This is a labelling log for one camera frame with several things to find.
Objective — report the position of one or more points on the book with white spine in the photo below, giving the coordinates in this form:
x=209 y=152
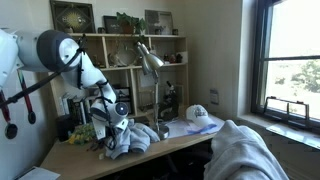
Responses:
x=86 y=111

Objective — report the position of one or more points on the small dark figurine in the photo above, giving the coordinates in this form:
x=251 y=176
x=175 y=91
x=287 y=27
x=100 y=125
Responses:
x=179 y=58

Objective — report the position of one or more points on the wooden shelf unit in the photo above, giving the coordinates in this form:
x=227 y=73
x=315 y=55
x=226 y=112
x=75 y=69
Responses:
x=176 y=64

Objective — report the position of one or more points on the round glass dish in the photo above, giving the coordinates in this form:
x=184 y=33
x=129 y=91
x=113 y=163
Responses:
x=125 y=56

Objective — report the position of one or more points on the dark frame with gold pattern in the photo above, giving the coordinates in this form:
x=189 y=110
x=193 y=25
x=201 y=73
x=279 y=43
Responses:
x=71 y=18

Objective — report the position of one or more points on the grey hoodie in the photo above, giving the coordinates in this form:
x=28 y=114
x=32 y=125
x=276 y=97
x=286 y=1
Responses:
x=240 y=153

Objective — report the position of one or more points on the wall outlet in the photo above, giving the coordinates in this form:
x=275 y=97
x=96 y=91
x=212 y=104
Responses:
x=214 y=96

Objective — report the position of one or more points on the yellow green stuffed toy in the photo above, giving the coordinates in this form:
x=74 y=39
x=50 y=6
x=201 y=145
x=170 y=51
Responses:
x=83 y=133

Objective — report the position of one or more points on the green potted plant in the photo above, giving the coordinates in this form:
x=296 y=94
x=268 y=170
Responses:
x=128 y=20

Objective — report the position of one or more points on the black cup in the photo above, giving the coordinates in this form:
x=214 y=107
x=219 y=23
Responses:
x=63 y=128

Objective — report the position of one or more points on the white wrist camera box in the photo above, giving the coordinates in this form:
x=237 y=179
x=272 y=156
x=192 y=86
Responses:
x=100 y=129

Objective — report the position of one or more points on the small dark picture frame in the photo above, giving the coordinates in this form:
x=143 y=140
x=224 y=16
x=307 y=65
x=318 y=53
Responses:
x=110 y=25

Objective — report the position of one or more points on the black framed photo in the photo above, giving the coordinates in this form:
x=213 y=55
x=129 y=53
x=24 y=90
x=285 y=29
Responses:
x=124 y=96

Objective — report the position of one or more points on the small reddish figurine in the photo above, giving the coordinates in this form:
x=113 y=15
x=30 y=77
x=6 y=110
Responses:
x=171 y=59

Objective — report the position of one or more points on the medal with colourful ribbon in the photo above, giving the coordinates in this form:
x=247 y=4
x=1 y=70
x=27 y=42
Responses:
x=31 y=117

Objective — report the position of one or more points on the light grey clothing pile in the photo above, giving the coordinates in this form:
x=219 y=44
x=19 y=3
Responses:
x=140 y=140

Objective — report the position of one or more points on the white baseball cap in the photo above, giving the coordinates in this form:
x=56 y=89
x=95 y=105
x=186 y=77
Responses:
x=198 y=115

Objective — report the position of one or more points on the small white box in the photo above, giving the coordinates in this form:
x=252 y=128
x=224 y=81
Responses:
x=184 y=56

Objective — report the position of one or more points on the black metal window bracket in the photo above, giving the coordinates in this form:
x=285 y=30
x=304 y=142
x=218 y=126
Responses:
x=306 y=113

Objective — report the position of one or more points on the white paper pad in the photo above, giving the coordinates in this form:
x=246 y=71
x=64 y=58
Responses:
x=38 y=175

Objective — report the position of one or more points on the white paper sheet on desk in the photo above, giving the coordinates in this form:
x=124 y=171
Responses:
x=180 y=128

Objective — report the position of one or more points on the dark window frame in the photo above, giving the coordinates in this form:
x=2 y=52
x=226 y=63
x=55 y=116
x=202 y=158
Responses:
x=258 y=66

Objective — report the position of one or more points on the medal with red ribbon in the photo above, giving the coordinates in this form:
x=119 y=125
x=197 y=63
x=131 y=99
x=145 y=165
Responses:
x=11 y=131

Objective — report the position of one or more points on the black microscope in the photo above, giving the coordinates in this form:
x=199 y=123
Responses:
x=170 y=103

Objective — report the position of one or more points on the black book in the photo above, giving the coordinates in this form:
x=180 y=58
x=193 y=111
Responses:
x=77 y=112

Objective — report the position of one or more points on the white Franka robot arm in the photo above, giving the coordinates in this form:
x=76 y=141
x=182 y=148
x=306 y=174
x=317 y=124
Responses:
x=86 y=73

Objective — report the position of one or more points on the tiny white object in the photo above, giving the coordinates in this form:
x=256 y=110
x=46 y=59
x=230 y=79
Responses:
x=101 y=155

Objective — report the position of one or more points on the grey picture frame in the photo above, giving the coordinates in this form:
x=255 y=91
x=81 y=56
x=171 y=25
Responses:
x=160 y=21

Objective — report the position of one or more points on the silver desk lamp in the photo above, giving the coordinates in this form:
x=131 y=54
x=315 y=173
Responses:
x=151 y=61

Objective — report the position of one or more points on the grey window sill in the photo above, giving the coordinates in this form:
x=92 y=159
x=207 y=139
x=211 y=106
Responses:
x=293 y=133

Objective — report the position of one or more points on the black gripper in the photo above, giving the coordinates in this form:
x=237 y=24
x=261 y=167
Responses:
x=111 y=134

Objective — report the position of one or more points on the small dark jar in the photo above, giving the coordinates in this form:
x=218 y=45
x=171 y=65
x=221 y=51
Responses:
x=175 y=31

